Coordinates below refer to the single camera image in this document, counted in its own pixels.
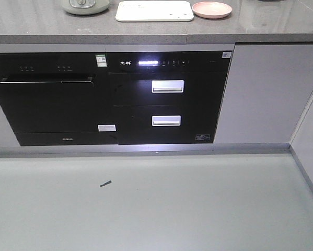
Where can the cream bear serving tray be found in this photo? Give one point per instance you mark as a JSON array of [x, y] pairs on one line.
[[150, 11]]

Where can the pink round plate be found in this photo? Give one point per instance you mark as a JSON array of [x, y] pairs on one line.
[[211, 10]]

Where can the black disinfection cabinet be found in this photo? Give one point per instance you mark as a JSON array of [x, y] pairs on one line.
[[131, 75]]

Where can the white label sticker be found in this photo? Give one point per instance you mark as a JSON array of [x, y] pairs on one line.
[[106, 128]]

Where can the green energy label sticker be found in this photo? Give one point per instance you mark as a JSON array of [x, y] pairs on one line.
[[101, 60]]

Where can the black built-in dishwasher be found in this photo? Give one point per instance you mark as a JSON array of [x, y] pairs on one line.
[[56, 98]]

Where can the grey cabinet door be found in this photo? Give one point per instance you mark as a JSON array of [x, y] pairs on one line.
[[267, 89]]

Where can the green electric cooking pot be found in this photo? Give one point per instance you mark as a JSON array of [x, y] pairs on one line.
[[85, 7]]

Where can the lower silver drawer handle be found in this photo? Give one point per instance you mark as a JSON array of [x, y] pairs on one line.
[[166, 121]]

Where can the silver drawer handle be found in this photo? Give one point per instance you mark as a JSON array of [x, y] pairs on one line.
[[166, 121], [168, 86]]

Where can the upper silver drawer handle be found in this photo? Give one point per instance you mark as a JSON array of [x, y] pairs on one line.
[[168, 86]]

